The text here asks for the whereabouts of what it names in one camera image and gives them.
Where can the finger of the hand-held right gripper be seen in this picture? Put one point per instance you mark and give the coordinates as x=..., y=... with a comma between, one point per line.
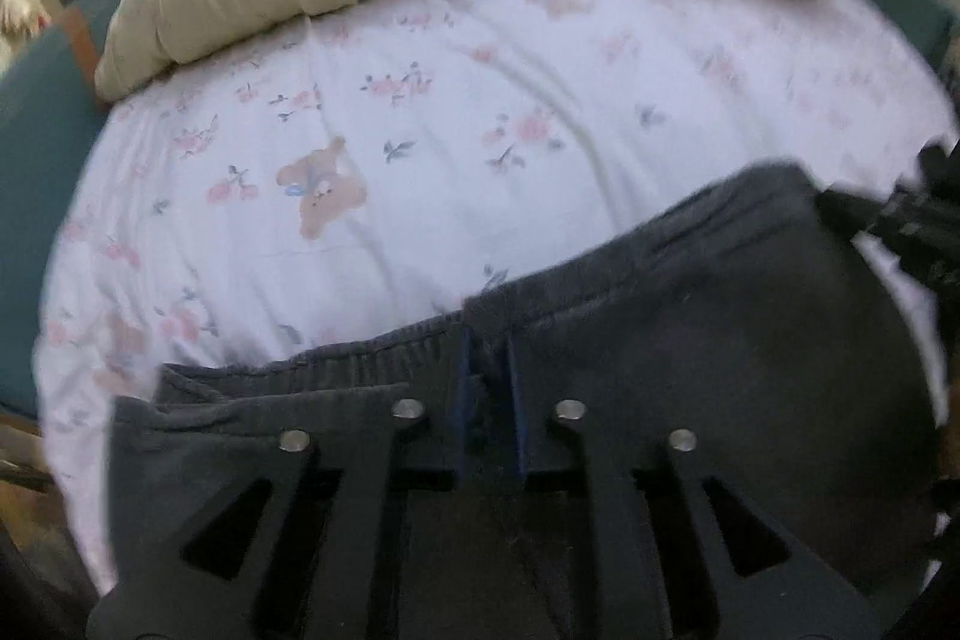
x=851, y=216

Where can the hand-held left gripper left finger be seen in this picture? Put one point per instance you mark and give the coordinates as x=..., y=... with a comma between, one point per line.
x=463, y=385

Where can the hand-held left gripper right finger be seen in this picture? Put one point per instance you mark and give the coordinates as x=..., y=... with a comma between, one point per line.
x=517, y=400

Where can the floral bed sheet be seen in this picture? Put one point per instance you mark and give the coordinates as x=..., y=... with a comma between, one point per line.
x=450, y=160

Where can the dark grey pants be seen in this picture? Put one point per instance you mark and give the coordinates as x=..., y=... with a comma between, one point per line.
x=712, y=325

